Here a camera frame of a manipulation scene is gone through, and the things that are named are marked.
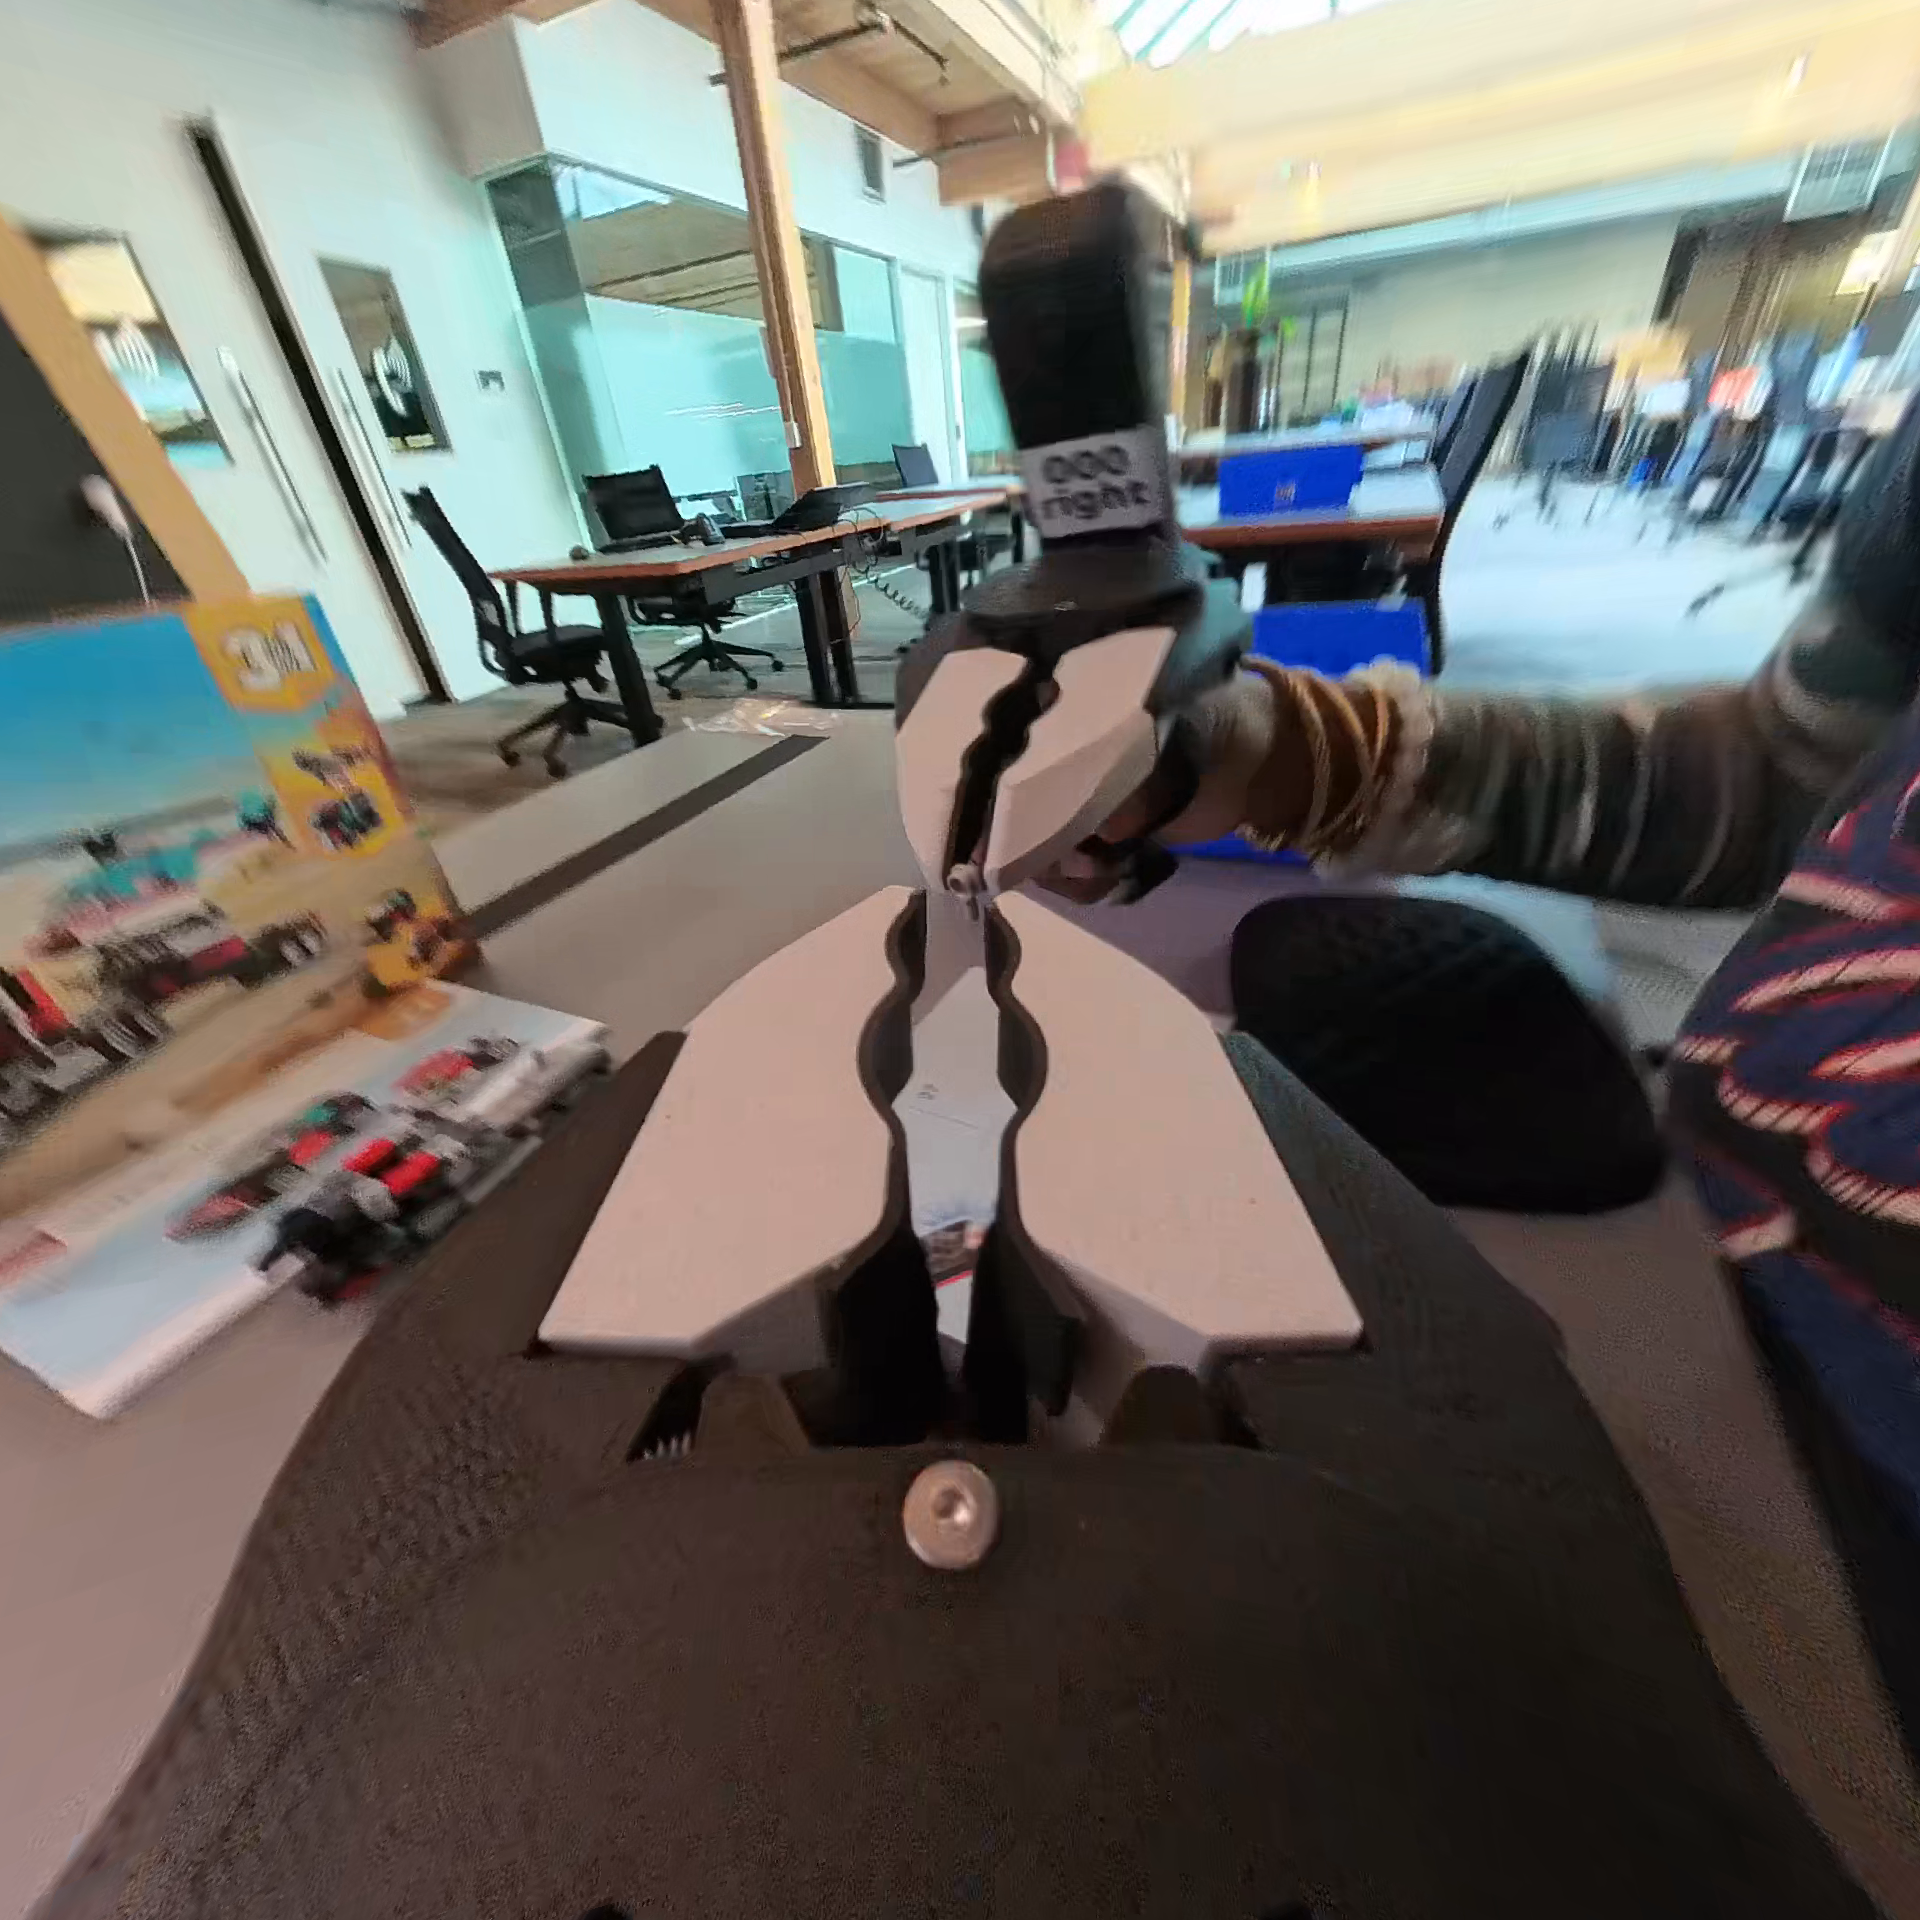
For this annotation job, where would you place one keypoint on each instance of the black laptop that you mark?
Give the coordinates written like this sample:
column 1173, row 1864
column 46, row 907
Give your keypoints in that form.
column 914, row 465
column 818, row 507

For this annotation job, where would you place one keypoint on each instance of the small grey toy brick pin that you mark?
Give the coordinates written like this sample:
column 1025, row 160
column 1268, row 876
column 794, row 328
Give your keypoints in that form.
column 964, row 886

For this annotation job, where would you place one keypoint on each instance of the car-cover instruction booklet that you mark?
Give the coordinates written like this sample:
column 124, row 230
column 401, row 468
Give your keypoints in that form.
column 117, row 1322

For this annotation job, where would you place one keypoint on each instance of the black mesh cushion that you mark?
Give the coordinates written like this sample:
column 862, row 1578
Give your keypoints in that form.
column 1425, row 1049

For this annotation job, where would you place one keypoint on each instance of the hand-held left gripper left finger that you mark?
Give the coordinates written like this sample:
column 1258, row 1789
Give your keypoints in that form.
column 736, row 1199

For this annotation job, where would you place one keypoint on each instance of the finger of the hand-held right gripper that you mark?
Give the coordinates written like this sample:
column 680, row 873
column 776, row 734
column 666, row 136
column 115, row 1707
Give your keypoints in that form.
column 931, row 748
column 1096, row 737

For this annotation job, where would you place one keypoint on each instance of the step-page instruction booklet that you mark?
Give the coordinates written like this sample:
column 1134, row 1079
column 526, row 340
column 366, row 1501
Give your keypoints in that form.
column 949, row 1113

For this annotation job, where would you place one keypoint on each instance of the small blue plastic bin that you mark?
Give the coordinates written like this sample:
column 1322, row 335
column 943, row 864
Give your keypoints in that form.
column 1292, row 484
column 1336, row 638

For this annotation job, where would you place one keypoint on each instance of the toy brick set box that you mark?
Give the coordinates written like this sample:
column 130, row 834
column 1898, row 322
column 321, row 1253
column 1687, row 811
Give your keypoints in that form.
column 151, row 782

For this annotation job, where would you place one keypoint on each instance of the brown office table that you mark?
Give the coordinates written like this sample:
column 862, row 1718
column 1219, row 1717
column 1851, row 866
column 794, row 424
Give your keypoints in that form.
column 1321, row 527
column 720, row 553

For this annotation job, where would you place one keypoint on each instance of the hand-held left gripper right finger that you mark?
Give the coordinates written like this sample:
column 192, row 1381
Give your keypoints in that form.
column 1186, row 1199

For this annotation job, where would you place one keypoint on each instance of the green potted plant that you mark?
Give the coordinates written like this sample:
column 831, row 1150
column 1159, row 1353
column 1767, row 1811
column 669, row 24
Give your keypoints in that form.
column 1258, row 302

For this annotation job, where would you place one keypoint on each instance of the wood-framed black board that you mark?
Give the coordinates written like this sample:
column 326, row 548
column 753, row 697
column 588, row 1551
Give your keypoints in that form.
column 61, row 495

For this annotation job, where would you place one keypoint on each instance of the logo wall window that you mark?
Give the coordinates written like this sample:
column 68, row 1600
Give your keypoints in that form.
column 382, row 353

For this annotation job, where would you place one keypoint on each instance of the wooden support column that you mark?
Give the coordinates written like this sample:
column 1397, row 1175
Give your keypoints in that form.
column 770, row 227

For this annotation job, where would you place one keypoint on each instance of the clear plastic bag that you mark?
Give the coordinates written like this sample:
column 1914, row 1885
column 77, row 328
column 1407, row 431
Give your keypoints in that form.
column 759, row 717

